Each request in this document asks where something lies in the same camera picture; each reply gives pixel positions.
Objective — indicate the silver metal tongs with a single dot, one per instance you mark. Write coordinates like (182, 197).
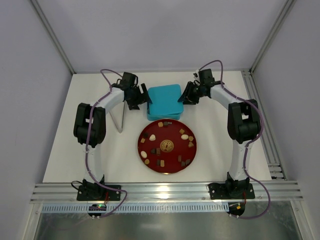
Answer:
(118, 116)

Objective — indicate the white oval swirl chocolate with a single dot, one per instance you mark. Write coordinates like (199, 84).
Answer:
(143, 154)

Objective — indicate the white heart chocolate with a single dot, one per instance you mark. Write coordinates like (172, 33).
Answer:
(152, 137)

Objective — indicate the slotted cable duct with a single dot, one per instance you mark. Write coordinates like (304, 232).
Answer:
(130, 207)

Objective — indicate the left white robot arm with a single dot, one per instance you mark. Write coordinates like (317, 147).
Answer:
(90, 130)

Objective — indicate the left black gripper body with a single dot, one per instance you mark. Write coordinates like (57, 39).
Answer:
(139, 95)

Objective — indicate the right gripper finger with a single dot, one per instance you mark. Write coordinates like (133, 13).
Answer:
(188, 93)
(189, 100)

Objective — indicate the teal square tin box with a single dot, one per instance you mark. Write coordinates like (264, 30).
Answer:
(163, 116)

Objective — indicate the teal tin lid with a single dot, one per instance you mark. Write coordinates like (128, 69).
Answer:
(165, 100)

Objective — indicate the aluminium front rail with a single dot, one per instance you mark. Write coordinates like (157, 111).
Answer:
(279, 190)

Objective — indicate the red round lacquer plate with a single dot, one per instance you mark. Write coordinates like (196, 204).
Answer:
(174, 151)

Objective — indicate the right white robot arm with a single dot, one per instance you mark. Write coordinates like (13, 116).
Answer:
(244, 127)

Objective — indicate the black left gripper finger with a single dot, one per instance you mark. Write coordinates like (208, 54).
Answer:
(145, 95)
(133, 103)

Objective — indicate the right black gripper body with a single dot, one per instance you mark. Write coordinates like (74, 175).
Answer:
(191, 93)

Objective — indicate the brown striped cube chocolate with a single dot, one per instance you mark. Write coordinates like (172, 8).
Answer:
(158, 151)

